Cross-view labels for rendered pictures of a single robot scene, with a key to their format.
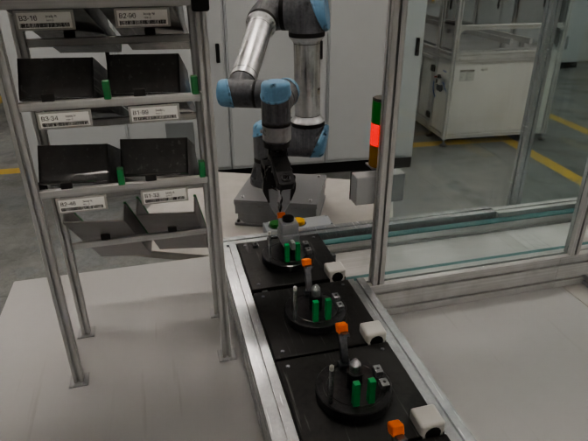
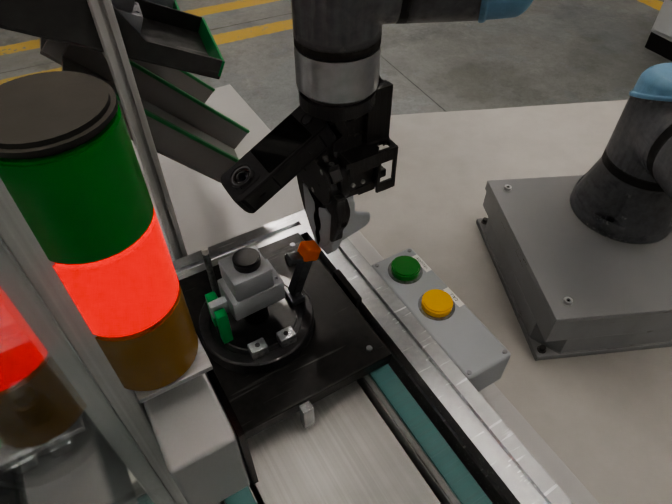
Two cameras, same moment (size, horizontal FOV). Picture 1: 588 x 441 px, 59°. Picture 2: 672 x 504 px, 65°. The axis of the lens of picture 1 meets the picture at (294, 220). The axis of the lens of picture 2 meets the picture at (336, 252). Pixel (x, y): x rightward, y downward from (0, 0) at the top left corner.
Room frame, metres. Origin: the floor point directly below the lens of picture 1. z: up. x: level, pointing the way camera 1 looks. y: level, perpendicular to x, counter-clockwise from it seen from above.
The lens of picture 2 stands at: (1.19, -0.38, 1.51)
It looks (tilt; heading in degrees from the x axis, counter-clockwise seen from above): 47 degrees down; 74
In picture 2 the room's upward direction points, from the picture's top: straight up
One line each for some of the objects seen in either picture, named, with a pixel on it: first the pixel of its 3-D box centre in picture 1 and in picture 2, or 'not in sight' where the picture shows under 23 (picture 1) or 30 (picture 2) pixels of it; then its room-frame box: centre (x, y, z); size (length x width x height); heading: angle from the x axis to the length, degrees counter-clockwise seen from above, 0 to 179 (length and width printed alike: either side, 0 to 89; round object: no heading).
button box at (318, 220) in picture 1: (297, 231); (433, 318); (1.43, -0.01, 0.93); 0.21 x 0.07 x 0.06; 104
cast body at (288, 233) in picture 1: (289, 230); (241, 281); (1.20, 0.01, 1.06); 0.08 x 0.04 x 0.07; 16
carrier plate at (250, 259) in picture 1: (288, 262); (258, 328); (1.20, 0.02, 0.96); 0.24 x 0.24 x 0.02; 14
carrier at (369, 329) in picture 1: (316, 299); not in sight; (0.96, -0.05, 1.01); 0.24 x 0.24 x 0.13; 14
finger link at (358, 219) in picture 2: (283, 198); (346, 226); (1.32, 0.03, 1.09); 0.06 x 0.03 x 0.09; 14
